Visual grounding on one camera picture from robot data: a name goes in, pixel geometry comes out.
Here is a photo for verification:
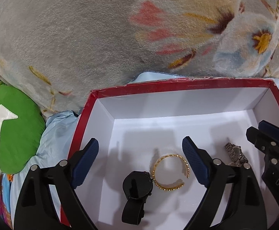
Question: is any silver metal watch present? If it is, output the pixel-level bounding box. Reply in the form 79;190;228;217
224;142;249;167

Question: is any black smartwatch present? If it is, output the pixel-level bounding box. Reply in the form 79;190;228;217
121;171;153;225

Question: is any grey floral blanket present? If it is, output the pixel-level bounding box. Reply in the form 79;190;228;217
0;0;279;116

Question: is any gold chain bangle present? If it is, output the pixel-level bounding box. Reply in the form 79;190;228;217
151;154;190;192

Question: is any green round cushion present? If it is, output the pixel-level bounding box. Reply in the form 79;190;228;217
0;85;45;174

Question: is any red jewelry box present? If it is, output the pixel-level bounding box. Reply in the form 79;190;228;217
70;78;279;229

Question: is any light blue palm bedsheet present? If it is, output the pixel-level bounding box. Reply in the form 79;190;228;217
10;72;279;229

